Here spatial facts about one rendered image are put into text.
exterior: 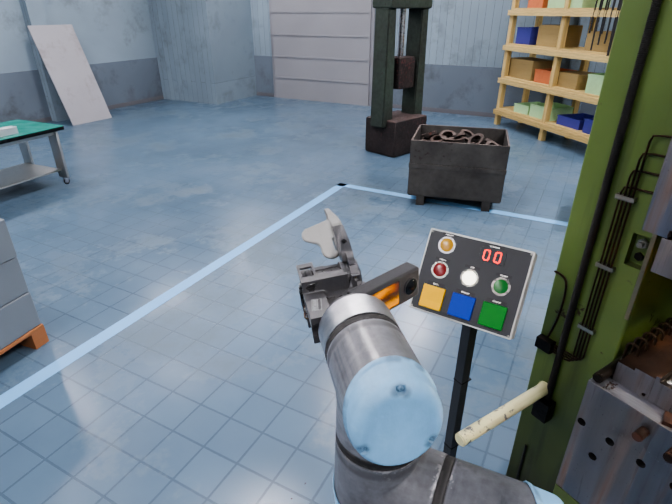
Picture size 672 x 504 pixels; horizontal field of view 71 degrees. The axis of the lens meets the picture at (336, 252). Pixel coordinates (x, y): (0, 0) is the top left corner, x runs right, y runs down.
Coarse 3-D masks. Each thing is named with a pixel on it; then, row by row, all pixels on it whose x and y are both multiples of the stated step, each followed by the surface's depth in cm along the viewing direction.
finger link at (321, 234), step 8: (328, 208) 71; (328, 216) 68; (336, 216) 69; (320, 224) 68; (328, 224) 67; (336, 224) 66; (304, 232) 67; (312, 232) 67; (320, 232) 67; (328, 232) 67; (304, 240) 66; (312, 240) 66; (320, 240) 66; (328, 240) 66; (328, 248) 65; (336, 248) 66; (328, 256) 65; (336, 256) 65
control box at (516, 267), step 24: (432, 240) 158; (456, 240) 155; (480, 240) 151; (432, 264) 157; (456, 264) 154; (480, 264) 150; (504, 264) 147; (528, 264) 144; (456, 288) 153; (480, 288) 149; (432, 312) 156; (504, 336) 145
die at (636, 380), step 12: (660, 336) 142; (648, 348) 137; (660, 348) 137; (624, 360) 132; (636, 360) 132; (648, 360) 131; (660, 360) 131; (624, 372) 131; (636, 372) 128; (648, 372) 126; (660, 372) 126; (624, 384) 132; (636, 384) 129; (648, 384) 126; (660, 384) 123; (648, 396) 127; (660, 396) 124
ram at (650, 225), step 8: (664, 160) 110; (664, 168) 110; (664, 176) 110; (656, 184) 112; (664, 184) 111; (656, 192) 113; (664, 192) 111; (656, 200) 113; (664, 200) 112; (648, 208) 115; (656, 208) 114; (664, 208) 112; (648, 216) 116; (656, 216) 114; (664, 216) 113; (648, 224) 116; (656, 224) 114; (664, 224) 113; (656, 232) 115; (664, 232) 113
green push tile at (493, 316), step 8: (488, 304) 147; (480, 312) 148; (488, 312) 147; (496, 312) 146; (504, 312) 145; (480, 320) 148; (488, 320) 146; (496, 320) 145; (504, 320) 145; (496, 328) 145
